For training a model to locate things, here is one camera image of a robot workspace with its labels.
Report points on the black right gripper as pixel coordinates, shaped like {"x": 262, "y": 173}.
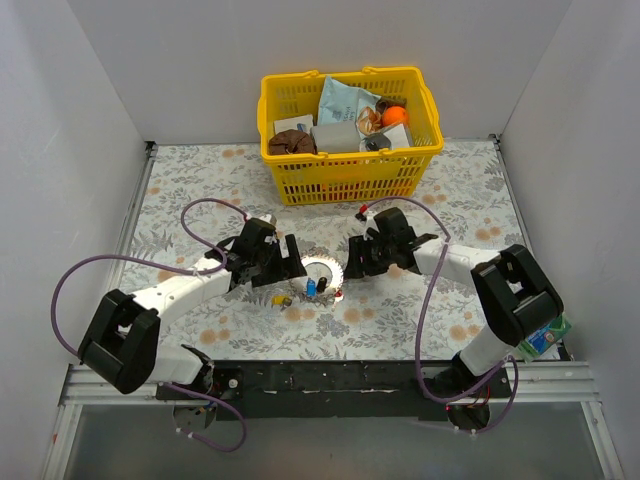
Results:
{"x": 373, "y": 255}

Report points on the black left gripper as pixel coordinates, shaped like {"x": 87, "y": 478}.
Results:
{"x": 273, "y": 263}

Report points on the yellow-capped key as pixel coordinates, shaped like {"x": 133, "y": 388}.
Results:
{"x": 282, "y": 301}

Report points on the black-capped key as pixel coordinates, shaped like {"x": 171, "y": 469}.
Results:
{"x": 321, "y": 284}

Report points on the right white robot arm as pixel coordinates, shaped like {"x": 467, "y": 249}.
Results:
{"x": 516, "y": 296}

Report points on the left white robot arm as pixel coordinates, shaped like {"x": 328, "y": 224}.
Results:
{"x": 122, "y": 342}

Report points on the yellow plastic basket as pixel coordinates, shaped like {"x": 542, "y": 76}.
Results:
{"x": 359, "y": 176}

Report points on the floral patterned table mat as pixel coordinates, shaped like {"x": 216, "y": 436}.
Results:
{"x": 196, "y": 194}

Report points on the white packet with black item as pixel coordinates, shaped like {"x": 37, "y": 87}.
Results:
{"x": 393, "y": 137}

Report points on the grey box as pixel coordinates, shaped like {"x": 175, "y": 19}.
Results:
{"x": 342, "y": 137}

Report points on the clear wrapped pastry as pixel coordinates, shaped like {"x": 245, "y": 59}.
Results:
{"x": 369, "y": 121}

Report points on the white box in basket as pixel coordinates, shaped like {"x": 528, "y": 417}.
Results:
{"x": 302, "y": 123}

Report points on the orange fruit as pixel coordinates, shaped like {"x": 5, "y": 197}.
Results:
{"x": 394, "y": 115}

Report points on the light blue snack bag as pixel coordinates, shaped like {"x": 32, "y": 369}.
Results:
{"x": 341, "y": 103}

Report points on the green blue box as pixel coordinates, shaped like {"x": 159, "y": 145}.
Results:
{"x": 534, "y": 346}

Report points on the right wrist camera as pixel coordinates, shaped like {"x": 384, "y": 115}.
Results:
{"x": 366, "y": 215}

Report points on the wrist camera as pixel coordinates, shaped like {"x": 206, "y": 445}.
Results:
{"x": 366, "y": 215}
{"x": 269, "y": 218}

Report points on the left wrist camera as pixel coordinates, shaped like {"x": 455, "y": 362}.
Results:
{"x": 269, "y": 218}

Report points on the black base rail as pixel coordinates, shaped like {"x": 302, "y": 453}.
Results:
{"x": 345, "y": 389}

